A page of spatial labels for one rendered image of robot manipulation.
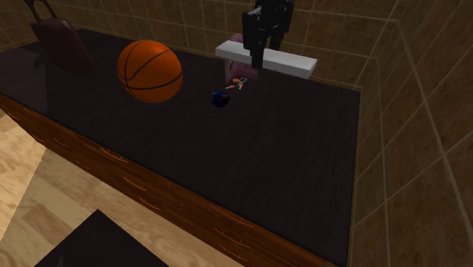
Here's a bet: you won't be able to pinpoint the pink box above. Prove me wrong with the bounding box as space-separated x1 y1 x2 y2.
224 33 259 84

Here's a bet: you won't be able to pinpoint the keys with orange tags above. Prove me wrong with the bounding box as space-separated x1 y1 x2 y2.
224 76 248 91

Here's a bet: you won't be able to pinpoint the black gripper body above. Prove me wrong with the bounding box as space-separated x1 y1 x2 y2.
242 0 296 50

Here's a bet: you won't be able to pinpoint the long white box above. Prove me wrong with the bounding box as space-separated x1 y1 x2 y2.
215 39 318 80

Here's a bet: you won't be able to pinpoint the dark top wooden table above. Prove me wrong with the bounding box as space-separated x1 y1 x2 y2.
0 28 362 267

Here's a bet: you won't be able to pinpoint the dark red bag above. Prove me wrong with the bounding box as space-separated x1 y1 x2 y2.
23 0 96 74

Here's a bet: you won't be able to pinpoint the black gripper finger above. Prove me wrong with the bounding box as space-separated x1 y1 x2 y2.
249 38 266 70
268 35 285 52

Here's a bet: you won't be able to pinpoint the small dark blue ball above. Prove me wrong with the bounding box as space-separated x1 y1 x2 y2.
211 90 231 109

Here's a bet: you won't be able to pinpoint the orange basketball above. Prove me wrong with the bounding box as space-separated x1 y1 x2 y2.
116 39 184 104

